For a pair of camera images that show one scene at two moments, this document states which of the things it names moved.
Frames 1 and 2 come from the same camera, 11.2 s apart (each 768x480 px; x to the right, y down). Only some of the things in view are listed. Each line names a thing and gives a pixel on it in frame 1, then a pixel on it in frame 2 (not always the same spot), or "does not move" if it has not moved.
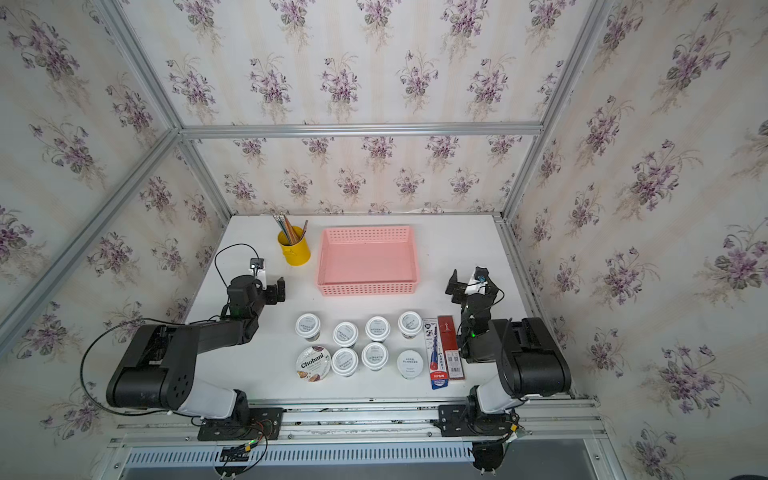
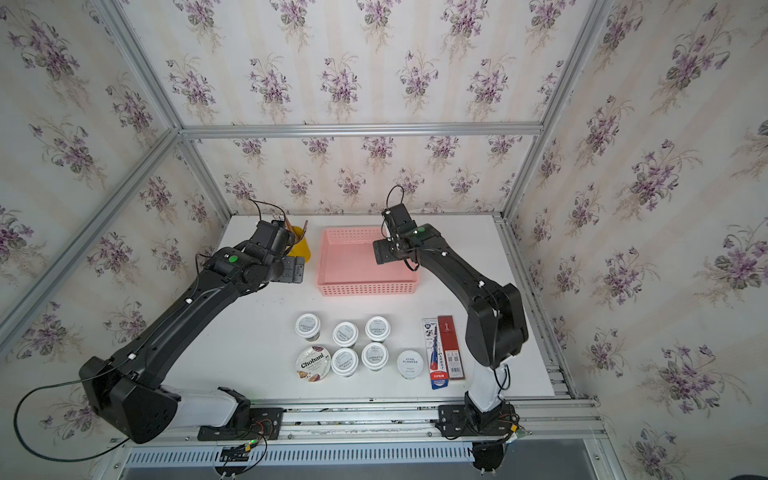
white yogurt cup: [308, 326] does not move
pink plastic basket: [367, 261] does not move
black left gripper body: [270, 297] → [288, 271]
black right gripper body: [459, 295] → [385, 249]
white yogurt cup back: [377, 329] does not move
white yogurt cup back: [345, 334] does not move
